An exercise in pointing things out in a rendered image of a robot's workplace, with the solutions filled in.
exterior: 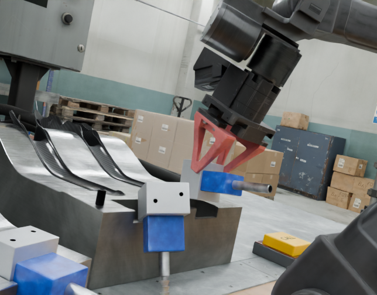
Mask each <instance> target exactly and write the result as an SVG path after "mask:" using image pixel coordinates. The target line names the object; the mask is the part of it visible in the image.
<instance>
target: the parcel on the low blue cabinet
mask: <svg viewBox="0 0 377 295"><path fill-rule="evenodd" d="M280 125H281V126H285V127H290V128H295V129H301V130H305V131H306V130H307V127H308V125H309V116H307V115H305V114H301V113H297V112H286V111H284V112H283V115H282V120H281V123H280Z"/></svg>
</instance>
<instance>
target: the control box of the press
mask: <svg viewBox="0 0 377 295"><path fill-rule="evenodd" d="M94 1H95V0H0V60H3V59H4V61H5V64H6V66H7V68H8V70H9V73H10V75H11V77H12V79H11V86H10V90H9V97H8V103H7V105H11V106H14V107H17V108H20V109H23V110H25V111H29V112H31V113H32V111H33V104H34V100H35V94H36V87H37V82H38V81H39V80H40V79H41V78H42V77H43V76H44V75H45V74H46V73H47V72H48V71H49V70H50V69H51V71H56V70H67V71H74V72H81V71H82V67H83V61H84V55H85V49H86V45H87V39H88V33H89V29H90V23H91V17H92V10H93V7H94Z"/></svg>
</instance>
